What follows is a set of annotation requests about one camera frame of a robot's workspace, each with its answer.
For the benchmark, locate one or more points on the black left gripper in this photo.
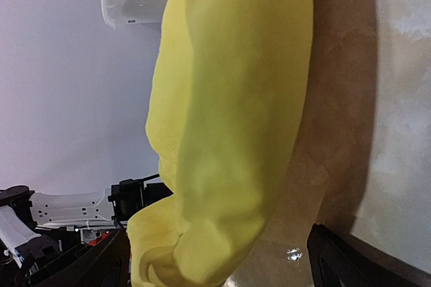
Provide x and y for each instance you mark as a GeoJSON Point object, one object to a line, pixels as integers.
{"type": "Point", "coordinates": [132, 195]}

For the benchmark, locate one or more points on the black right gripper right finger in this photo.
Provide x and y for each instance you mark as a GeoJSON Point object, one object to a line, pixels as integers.
{"type": "Point", "coordinates": [352, 262]}

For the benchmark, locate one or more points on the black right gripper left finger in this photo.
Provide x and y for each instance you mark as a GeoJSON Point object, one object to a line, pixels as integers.
{"type": "Point", "coordinates": [104, 264]}

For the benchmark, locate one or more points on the yellow garment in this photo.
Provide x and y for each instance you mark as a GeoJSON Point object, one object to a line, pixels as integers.
{"type": "Point", "coordinates": [227, 97]}

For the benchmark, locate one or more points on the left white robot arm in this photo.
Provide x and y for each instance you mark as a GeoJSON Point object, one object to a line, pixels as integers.
{"type": "Point", "coordinates": [27, 215]}

